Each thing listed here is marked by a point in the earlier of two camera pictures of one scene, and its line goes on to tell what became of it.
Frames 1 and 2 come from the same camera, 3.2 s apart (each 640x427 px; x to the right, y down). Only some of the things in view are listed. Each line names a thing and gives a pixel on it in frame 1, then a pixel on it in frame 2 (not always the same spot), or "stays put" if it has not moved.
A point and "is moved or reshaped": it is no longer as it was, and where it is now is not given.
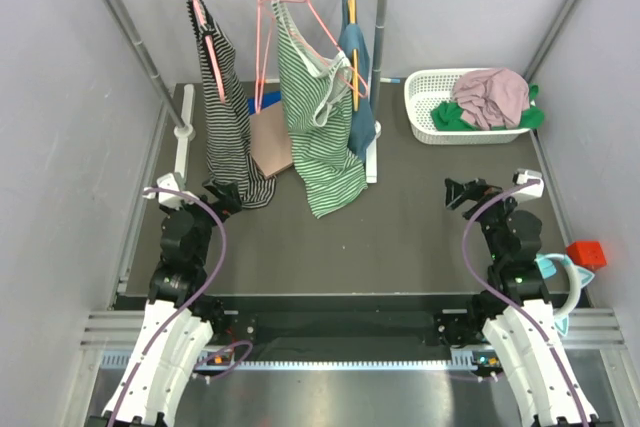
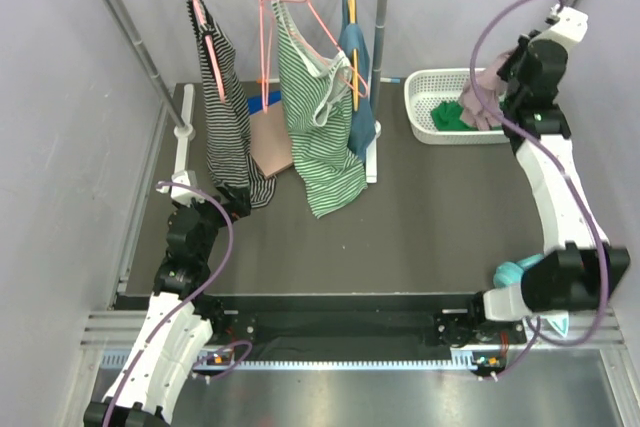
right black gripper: [475, 190] to [522, 43]
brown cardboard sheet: [270, 141] stays put
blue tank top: [353, 37] stays put
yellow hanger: [353, 11] stays put
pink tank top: [492, 98] is moved or reshaped
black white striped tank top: [230, 157] stays put
